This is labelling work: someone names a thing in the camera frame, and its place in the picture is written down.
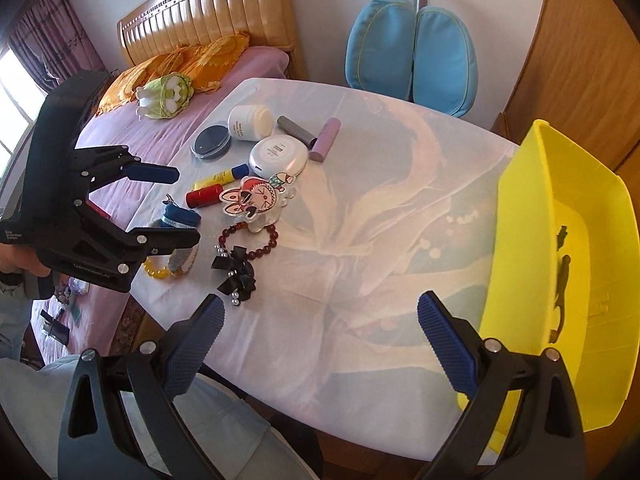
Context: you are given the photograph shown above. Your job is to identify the blue plush hair clip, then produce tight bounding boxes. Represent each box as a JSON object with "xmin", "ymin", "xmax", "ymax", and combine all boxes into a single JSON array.
[{"xmin": 160, "ymin": 194, "xmax": 202, "ymax": 278}]

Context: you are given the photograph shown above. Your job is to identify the black puff clear case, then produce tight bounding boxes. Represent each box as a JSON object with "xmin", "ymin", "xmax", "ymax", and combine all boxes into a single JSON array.
[{"xmin": 191, "ymin": 125, "xmax": 232, "ymax": 160}]

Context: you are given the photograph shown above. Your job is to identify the black bow pearl hairpiece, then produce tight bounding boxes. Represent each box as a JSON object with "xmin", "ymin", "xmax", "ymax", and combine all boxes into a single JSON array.
[{"xmin": 210, "ymin": 246, "xmax": 256, "ymax": 307}]

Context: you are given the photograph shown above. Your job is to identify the white cream jar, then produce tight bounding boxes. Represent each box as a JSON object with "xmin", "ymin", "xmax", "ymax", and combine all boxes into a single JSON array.
[{"xmin": 228, "ymin": 104, "xmax": 274, "ymax": 142}]

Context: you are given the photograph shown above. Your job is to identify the cartoon rabbit hair claw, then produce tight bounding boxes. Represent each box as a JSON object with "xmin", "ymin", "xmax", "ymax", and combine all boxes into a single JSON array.
[{"xmin": 219, "ymin": 172, "xmax": 296, "ymax": 233}]

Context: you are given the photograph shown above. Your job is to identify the white round compact case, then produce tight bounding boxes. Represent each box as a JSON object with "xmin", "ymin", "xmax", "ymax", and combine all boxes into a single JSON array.
[{"xmin": 248, "ymin": 134, "xmax": 309, "ymax": 179}]

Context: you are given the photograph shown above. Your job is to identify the dark red bead bracelet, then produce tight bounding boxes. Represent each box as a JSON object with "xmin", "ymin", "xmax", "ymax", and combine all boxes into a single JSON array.
[{"xmin": 216, "ymin": 221, "xmax": 279, "ymax": 262}]

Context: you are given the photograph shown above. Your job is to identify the brown wooden massager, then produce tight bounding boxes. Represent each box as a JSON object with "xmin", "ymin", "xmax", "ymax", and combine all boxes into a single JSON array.
[{"xmin": 548, "ymin": 254, "xmax": 572, "ymax": 344}]

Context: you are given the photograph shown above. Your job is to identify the red lipstick tube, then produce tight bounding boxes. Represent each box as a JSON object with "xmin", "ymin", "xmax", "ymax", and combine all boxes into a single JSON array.
[{"xmin": 186, "ymin": 183, "xmax": 224, "ymax": 209}]

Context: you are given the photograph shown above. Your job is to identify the green cabbage plush toy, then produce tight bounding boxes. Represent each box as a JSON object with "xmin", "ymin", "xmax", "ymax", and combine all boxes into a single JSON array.
[{"xmin": 134, "ymin": 73, "xmax": 194, "ymax": 119}]

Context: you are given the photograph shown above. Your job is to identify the pink bed sheet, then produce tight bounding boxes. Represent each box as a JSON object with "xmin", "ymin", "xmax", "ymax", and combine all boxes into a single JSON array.
[{"xmin": 32, "ymin": 47, "xmax": 290, "ymax": 364}]

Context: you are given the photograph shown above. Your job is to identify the yellow blue cream tube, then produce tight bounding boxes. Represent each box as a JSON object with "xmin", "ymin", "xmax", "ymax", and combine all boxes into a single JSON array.
[{"xmin": 192, "ymin": 164, "xmax": 250, "ymax": 191}]

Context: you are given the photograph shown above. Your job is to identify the orange pillow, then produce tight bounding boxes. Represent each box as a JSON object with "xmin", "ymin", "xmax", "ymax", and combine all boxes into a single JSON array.
[{"xmin": 96, "ymin": 32, "xmax": 250, "ymax": 115}]

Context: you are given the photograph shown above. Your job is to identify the yellow plastic bin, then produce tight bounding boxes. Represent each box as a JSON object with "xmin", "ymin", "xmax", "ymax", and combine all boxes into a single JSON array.
[{"xmin": 478, "ymin": 119, "xmax": 639, "ymax": 431}]

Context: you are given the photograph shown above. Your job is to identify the purple curtain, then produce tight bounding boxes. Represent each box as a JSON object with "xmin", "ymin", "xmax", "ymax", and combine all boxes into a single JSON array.
[{"xmin": 8, "ymin": 0, "xmax": 106, "ymax": 92}]

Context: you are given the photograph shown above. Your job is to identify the silver cosmetic tube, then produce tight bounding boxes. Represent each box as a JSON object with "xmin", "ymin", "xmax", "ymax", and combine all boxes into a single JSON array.
[{"xmin": 277, "ymin": 116, "xmax": 317, "ymax": 150}]

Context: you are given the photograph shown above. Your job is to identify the purple lipstick tube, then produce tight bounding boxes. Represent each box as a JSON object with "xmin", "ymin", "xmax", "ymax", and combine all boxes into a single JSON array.
[{"xmin": 309, "ymin": 117, "xmax": 342, "ymax": 162}]

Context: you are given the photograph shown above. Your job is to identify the wooden bed headboard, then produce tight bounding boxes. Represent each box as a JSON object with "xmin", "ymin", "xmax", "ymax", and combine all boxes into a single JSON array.
[{"xmin": 117, "ymin": 0, "xmax": 308, "ymax": 80}]

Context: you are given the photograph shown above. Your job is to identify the blue chair backrest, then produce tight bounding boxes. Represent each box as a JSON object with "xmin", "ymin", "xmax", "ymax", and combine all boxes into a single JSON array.
[{"xmin": 345, "ymin": 0, "xmax": 478, "ymax": 118}]

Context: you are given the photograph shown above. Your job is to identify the yellow bead bracelet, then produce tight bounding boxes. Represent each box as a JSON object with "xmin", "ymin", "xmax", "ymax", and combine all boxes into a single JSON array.
[{"xmin": 142, "ymin": 245, "xmax": 200, "ymax": 281}]

